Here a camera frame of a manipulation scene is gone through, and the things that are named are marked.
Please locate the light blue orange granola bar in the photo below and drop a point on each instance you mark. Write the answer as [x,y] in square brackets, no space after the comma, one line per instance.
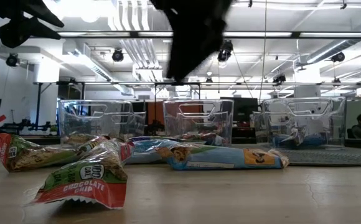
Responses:
[214,157]

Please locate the brown gold granola bar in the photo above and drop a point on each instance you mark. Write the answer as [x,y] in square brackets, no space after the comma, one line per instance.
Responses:
[90,144]

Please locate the grey round woven placemat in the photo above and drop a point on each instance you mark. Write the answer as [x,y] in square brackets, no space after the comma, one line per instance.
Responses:
[333,157]

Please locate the black overhead rig beam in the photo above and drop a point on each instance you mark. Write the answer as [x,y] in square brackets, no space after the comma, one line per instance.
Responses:
[134,34]

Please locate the small dark background robot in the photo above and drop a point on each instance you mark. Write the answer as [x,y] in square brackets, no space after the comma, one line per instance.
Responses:
[155,129]

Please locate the clear plastic bin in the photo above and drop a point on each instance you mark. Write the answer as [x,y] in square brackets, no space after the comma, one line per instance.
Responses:
[196,121]
[112,124]
[311,119]

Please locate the orange panel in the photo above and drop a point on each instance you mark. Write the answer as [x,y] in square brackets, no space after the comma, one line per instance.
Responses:
[155,115]

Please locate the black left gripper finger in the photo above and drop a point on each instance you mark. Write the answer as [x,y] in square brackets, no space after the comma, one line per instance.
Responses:
[43,12]
[18,32]

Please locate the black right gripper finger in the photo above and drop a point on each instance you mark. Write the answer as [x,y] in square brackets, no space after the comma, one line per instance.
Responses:
[183,46]
[214,34]

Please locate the black background rail frame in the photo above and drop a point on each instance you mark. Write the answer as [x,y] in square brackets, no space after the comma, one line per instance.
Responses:
[121,83]

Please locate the red chocolate chip granola bar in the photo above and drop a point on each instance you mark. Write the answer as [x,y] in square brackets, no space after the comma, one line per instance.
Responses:
[84,186]

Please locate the black hanging spotlight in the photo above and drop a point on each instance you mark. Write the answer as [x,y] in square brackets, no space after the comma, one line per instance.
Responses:
[225,53]
[279,79]
[338,57]
[117,56]
[13,60]

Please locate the white column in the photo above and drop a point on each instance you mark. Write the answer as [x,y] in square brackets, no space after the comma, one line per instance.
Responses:
[306,81]

